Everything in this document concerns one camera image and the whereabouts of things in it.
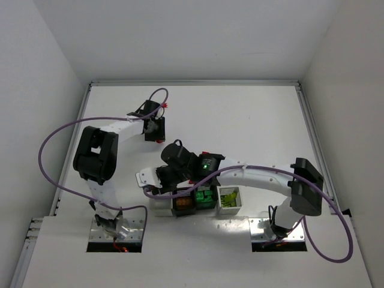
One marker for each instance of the lime square lego brick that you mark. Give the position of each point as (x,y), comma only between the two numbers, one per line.
(229,200)

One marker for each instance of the white bin far right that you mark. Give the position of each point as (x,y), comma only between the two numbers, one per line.
(232,210)

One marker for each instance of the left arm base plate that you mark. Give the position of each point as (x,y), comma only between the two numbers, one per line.
(129,230)

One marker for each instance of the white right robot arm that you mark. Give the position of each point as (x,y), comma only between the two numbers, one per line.
(302,184)

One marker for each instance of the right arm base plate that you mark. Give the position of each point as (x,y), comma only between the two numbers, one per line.
(262,231)

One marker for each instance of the green upside-down lego brick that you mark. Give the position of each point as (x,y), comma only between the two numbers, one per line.
(200,197)

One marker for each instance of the white bin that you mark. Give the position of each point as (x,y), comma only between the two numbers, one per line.
(161,208)
(232,210)

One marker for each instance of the orange brown lego brick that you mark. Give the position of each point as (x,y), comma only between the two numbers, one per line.
(184,203)

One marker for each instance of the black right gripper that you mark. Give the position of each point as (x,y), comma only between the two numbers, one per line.
(164,176)

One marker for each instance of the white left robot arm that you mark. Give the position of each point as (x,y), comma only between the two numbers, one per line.
(96,160)

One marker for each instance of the white bin far left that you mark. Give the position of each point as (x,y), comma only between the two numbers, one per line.
(161,208)

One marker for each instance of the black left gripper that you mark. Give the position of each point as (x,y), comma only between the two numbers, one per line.
(155,131)

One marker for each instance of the black bin left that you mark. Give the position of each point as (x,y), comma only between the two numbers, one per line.
(185,212)

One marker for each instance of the black bin right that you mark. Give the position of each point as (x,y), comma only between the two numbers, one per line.
(209,189)

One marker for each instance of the black bin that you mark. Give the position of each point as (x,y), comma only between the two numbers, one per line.
(209,189)
(185,212)

